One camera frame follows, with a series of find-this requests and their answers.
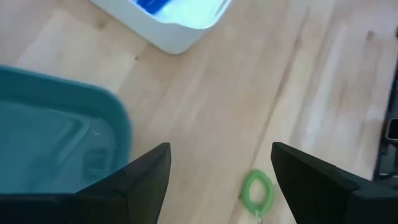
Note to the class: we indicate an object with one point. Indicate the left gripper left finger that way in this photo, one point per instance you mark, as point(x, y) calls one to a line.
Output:
point(109, 205)

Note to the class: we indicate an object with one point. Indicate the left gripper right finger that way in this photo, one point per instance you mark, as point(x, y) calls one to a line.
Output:
point(326, 196)

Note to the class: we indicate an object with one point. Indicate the teal plastic bin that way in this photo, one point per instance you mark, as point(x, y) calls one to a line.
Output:
point(46, 130)

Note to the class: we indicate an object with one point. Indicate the white plastic bin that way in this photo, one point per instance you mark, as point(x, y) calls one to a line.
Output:
point(149, 31)

